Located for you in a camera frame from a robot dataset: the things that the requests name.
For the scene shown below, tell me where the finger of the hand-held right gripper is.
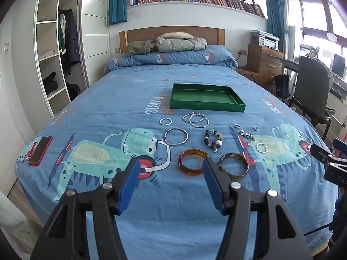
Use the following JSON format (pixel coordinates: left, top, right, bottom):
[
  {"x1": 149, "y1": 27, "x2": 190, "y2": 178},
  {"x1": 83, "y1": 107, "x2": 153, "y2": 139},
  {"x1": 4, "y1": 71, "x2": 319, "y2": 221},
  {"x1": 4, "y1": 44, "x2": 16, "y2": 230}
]
[
  {"x1": 310, "y1": 143, "x2": 336, "y2": 168},
  {"x1": 332, "y1": 138, "x2": 347, "y2": 153}
]

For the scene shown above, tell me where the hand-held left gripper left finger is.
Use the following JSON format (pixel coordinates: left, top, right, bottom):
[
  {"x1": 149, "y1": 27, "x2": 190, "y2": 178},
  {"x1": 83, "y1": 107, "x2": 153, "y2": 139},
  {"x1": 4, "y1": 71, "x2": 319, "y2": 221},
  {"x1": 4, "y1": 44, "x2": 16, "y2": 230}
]
[{"x1": 30, "y1": 157, "x2": 141, "y2": 260}]

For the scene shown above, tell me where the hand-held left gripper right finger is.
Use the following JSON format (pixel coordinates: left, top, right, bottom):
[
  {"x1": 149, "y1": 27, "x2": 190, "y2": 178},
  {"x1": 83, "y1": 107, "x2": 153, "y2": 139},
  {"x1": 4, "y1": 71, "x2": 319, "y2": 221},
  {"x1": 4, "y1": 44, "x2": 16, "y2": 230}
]
[{"x1": 202, "y1": 156, "x2": 314, "y2": 260}]

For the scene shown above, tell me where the brown marbled bangle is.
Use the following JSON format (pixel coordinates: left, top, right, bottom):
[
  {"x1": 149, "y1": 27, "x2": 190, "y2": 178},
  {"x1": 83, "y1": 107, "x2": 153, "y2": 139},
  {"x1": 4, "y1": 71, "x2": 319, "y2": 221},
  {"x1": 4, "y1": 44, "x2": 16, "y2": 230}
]
[{"x1": 219, "y1": 152, "x2": 249, "y2": 179}]

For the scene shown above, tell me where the amber bangle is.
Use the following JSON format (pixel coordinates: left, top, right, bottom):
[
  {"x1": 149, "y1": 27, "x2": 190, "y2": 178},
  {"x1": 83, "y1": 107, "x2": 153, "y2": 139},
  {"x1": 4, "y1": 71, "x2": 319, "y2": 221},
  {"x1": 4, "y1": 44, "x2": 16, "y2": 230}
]
[{"x1": 178, "y1": 149, "x2": 210, "y2": 176}]

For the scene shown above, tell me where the mixed stone bead bracelet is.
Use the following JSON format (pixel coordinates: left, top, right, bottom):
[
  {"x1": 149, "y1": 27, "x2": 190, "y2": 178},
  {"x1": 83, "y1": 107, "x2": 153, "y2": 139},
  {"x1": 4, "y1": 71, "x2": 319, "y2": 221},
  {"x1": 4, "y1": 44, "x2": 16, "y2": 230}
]
[{"x1": 203, "y1": 129, "x2": 224, "y2": 153}]

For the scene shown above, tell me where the plain silver bangle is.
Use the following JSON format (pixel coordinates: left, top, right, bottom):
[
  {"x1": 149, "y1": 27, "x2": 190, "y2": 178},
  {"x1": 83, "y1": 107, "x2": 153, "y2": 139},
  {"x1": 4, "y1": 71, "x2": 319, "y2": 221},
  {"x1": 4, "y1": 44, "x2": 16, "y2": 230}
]
[{"x1": 164, "y1": 128, "x2": 189, "y2": 146}]

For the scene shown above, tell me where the silver chain bracelet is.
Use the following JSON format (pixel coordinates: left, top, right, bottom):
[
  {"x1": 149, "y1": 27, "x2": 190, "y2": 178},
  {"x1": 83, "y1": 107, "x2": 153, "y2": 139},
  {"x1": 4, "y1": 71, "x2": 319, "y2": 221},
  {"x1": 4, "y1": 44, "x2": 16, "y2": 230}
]
[{"x1": 238, "y1": 129, "x2": 256, "y2": 141}]

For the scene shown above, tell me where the green tray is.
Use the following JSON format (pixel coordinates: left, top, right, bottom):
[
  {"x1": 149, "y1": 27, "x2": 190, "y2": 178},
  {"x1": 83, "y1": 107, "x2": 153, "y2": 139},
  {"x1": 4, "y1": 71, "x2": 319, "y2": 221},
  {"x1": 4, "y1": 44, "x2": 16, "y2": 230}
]
[{"x1": 169, "y1": 83, "x2": 246, "y2": 113}]

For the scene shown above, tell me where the blue cartoon printed bedsheet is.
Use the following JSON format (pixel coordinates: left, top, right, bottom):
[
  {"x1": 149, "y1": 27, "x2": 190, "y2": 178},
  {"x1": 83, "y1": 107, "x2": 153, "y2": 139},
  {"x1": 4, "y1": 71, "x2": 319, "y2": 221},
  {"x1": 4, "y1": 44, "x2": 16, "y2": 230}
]
[{"x1": 15, "y1": 66, "x2": 339, "y2": 260}]

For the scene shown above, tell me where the glass desk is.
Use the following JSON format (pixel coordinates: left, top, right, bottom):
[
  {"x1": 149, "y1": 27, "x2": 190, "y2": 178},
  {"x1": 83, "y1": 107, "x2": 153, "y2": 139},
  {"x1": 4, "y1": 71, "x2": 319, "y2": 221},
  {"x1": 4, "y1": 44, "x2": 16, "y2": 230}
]
[{"x1": 282, "y1": 58, "x2": 347, "y2": 101}]

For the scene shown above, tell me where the grey chair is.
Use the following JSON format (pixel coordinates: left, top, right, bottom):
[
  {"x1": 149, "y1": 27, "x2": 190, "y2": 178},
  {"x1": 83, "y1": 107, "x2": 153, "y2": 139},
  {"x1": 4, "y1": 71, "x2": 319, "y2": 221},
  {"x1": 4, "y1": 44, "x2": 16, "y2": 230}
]
[{"x1": 288, "y1": 56, "x2": 334, "y2": 139}]

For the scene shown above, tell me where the computer monitor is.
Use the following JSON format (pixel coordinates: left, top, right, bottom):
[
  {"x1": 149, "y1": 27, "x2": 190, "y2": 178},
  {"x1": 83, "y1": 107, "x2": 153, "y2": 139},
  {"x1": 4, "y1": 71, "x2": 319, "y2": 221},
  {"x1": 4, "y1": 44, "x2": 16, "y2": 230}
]
[{"x1": 331, "y1": 54, "x2": 346, "y2": 77}]

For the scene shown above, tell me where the dark tote bag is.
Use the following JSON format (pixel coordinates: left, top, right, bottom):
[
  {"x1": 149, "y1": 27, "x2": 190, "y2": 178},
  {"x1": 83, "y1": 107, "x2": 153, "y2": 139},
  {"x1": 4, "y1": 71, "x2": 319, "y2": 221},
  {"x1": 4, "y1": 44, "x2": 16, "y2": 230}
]
[{"x1": 274, "y1": 74, "x2": 291, "y2": 98}]

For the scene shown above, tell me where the red smartphone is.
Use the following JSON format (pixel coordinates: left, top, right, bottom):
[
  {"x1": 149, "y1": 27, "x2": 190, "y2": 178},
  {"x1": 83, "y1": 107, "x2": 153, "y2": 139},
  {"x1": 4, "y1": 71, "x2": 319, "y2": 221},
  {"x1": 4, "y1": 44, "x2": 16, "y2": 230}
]
[{"x1": 28, "y1": 136, "x2": 53, "y2": 166}]

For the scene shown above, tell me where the wooden nightstand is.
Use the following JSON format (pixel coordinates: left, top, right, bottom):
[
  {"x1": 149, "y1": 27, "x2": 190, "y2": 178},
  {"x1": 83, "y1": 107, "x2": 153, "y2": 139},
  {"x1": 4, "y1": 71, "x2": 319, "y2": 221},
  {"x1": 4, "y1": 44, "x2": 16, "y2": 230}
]
[{"x1": 235, "y1": 67, "x2": 277, "y2": 96}]

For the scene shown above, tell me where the black round item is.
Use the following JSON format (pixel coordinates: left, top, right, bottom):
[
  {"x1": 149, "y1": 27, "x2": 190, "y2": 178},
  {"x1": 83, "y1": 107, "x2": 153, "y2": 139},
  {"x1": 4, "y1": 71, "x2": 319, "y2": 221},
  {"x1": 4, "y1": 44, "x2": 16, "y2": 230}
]
[{"x1": 67, "y1": 83, "x2": 80, "y2": 101}]

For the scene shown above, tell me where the wooden drawer chest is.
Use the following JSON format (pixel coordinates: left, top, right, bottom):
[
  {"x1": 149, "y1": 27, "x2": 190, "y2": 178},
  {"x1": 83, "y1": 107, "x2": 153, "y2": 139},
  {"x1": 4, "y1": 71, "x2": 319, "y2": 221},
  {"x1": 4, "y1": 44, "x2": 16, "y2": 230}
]
[{"x1": 247, "y1": 44, "x2": 285, "y2": 77}]

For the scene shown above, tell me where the white cloth on floor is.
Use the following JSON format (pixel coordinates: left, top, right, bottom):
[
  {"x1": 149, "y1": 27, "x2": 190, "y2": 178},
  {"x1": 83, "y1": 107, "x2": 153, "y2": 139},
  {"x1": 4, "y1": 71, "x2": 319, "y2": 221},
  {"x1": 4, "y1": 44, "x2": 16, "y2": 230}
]
[{"x1": 0, "y1": 189, "x2": 28, "y2": 239}]

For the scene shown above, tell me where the black bag on shelf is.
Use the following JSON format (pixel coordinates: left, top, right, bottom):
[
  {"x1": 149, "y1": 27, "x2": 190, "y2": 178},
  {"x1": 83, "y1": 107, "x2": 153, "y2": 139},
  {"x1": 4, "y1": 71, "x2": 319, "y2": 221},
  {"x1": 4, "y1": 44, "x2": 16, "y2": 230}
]
[{"x1": 43, "y1": 71, "x2": 59, "y2": 96}]

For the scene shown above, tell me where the white printer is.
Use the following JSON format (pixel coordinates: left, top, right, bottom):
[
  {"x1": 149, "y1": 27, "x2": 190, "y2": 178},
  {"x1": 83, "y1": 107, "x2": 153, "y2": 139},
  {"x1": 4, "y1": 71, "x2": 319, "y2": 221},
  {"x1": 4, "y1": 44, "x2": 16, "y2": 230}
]
[{"x1": 250, "y1": 29, "x2": 280, "y2": 50}]

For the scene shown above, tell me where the folded blue duvet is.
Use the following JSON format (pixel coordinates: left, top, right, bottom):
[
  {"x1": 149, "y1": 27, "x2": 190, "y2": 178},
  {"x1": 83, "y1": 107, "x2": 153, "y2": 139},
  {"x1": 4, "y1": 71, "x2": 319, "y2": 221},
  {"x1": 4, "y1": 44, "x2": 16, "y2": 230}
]
[{"x1": 105, "y1": 45, "x2": 239, "y2": 73}]

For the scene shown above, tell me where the olive green jacket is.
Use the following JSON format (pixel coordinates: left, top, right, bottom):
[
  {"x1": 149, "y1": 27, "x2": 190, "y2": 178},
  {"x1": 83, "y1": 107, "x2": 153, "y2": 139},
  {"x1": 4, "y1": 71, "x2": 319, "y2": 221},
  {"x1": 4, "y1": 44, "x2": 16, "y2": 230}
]
[{"x1": 125, "y1": 40, "x2": 155, "y2": 57}]

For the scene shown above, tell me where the long blue curtain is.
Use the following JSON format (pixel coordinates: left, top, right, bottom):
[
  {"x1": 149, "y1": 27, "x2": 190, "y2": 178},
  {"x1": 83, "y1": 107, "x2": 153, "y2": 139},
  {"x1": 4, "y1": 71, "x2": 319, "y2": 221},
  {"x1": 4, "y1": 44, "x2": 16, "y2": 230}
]
[{"x1": 264, "y1": 0, "x2": 289, "y2": 55}]

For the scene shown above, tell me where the grey down jacket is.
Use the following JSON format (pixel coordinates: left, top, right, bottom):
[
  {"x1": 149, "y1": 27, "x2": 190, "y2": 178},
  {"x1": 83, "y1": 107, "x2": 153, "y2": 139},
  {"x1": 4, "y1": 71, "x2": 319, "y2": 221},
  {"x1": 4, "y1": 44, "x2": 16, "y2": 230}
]
[{"x1": 155, "y1": 36, "x2": 208, "y2": 53}]

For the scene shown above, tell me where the wooden headboard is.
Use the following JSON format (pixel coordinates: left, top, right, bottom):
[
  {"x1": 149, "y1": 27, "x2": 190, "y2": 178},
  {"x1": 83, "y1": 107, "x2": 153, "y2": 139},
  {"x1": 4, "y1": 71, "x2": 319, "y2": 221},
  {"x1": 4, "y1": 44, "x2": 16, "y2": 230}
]
[{"x1": 119, "y1": 26, "x2": 226, "y2": 54}]

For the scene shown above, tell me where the white fur pillow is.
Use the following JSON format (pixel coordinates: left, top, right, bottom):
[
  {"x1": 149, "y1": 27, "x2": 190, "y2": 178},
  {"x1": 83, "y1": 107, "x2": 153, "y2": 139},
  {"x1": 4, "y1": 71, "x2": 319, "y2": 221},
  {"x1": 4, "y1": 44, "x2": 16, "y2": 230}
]
[{"x1": 159, "y1": 32, "x2": 195, "y2": 40}]

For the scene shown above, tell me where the white wardrobe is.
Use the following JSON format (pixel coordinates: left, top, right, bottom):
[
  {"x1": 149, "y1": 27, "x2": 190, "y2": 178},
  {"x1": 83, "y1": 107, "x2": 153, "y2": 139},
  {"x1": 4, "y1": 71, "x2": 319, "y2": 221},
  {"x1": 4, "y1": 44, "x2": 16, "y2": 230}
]
[{"x1": 34, "y1": 0, "x2": 110, "y2": 117}]

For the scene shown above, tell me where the dark hanging jacket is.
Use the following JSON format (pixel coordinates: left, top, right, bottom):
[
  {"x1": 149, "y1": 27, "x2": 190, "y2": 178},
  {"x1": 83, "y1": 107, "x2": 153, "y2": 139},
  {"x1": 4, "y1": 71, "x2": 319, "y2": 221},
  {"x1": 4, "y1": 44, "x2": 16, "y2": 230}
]
[{"x1": 63, "y1": 9, "x2": 81, "y2": 66}]

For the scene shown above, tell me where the green and white hanging garment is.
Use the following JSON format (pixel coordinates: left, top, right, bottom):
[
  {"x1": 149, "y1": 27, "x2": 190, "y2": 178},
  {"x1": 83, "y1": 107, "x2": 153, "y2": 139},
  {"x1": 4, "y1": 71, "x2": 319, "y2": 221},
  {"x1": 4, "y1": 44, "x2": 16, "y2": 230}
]
[{"x1": 57, "y1": 12, "x2": 67, "y2": 56}]

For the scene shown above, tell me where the short blue curtain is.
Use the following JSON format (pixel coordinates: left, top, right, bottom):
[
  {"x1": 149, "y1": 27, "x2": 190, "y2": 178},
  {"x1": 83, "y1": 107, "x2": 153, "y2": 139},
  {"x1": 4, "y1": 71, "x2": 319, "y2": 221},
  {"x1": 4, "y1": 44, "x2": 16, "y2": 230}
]
[{"x1": 109, "y1": 0, "x2": 128, "y2": 25}]

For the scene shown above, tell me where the silver beaded double-loop bracelet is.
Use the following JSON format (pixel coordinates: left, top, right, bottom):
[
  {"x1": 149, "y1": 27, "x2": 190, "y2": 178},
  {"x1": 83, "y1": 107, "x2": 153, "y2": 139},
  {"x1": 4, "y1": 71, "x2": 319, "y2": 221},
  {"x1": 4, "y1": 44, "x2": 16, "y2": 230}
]
[{"x1": 182, "y1": 112, "x2": 209, "y2": 128}]

